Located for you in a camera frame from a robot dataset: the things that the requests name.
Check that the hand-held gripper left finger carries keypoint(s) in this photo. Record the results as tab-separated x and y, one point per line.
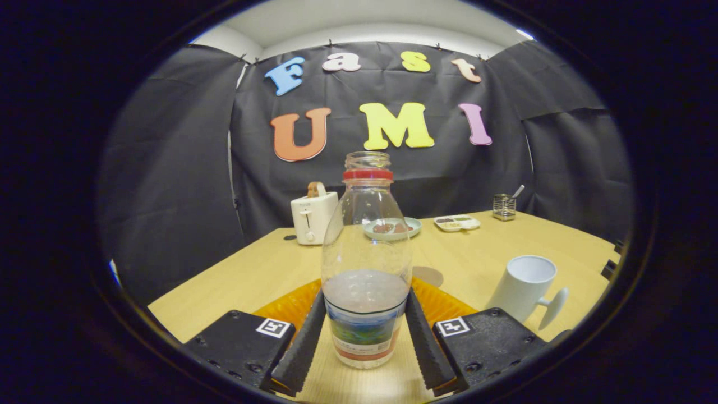
303	348

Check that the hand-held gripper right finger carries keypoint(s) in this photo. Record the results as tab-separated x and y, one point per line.
429	348

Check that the round brown coaster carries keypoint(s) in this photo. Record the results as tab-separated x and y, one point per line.
429	276

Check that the white cup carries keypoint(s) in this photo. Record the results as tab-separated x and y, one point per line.
519	289

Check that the wooden table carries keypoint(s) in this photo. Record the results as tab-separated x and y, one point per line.
252	280

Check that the pale green plate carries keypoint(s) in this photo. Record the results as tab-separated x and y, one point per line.
415	224

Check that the brown food pieces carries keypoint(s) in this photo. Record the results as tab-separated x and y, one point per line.
392	228

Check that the white divided snack tray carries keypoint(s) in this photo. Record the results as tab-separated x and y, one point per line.
457	224

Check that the white toaster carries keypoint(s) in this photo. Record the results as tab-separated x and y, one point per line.
311	219

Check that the brown bread slice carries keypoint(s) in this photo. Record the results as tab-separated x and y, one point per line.
316	189

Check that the black backdrop cloth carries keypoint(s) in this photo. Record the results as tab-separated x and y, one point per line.
168	196

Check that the small ceiling light panel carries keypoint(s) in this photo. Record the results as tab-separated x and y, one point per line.
525	34

